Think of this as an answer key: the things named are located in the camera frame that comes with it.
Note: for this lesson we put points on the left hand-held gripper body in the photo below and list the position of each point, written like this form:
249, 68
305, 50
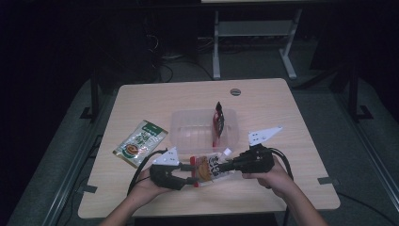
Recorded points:
163, 175

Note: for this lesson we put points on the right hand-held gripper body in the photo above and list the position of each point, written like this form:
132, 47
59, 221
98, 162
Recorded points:
254, 158

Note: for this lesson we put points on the white spout pouch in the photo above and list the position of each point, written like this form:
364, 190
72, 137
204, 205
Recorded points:
208, 168

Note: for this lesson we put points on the clear plastic container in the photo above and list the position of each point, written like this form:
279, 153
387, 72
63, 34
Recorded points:
194, 132

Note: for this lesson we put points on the red and black snack packet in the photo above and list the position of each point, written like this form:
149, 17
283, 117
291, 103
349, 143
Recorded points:
218, 122

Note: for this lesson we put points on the person's left hand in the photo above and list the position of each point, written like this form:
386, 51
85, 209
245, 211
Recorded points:
146, 188

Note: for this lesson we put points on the person's right hand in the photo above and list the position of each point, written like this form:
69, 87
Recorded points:
276, 182

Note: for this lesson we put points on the green snack packet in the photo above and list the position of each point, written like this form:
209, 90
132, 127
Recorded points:
139, 142

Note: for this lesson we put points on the grey table grommet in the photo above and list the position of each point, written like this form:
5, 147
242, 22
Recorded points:
235, 92

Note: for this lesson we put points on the grey tape piece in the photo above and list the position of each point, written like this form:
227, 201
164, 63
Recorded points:
329, 180
89, 189

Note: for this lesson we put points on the black metal stand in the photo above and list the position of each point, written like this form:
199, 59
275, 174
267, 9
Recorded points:
94, 100
354, 94

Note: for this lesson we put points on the white metal stand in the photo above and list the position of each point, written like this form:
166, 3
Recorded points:
216, 47

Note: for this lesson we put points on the aluminium floor rail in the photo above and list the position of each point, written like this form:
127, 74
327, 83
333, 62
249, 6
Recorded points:
78, 163
370, 150

